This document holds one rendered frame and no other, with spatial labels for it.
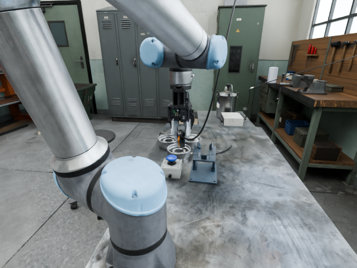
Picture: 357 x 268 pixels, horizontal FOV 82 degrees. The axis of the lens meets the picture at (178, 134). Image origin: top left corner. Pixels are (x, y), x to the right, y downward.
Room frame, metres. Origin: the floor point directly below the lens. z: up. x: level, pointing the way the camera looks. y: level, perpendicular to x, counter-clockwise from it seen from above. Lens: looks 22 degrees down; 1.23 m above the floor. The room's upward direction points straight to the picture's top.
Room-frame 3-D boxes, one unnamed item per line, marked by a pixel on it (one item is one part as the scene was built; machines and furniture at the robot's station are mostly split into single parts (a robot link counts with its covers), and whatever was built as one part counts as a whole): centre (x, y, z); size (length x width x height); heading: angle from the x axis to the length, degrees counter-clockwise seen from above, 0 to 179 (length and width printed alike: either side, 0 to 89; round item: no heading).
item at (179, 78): (0.69, -0.01, 1.15); 0.08 x 0.08 x 0.05
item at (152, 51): (0.60, 0.03, 1.23); 0.11 x 0.11 x 0.08; 56
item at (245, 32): (3.76, -0.99, 0.96); 0.73 x 0.34 x 1.92; 83
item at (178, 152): (0.81, 0.00, 0.82); 0.10 x 0.10 x 0.04
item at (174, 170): (0.67, 0.03, 0.82); 0.08 x 0.07 x 0.05; 173
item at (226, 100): (1.72, -0.43, 0.83); 0.41 x 0.19 x 0.30; 177
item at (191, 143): (0.93, -0.06, 0.82); 0.10 x 0.10 x 0.04
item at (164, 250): (0.32, 0.08, 0.85); 0.15 x 0.15 x 0.10
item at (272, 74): (2.82, -1.25, 0.96); 0.12 x 0.11 x 0.20; 83
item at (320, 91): (2.69, -1.50, 0.71); 2.01 x 0.82 x 1.41; 173
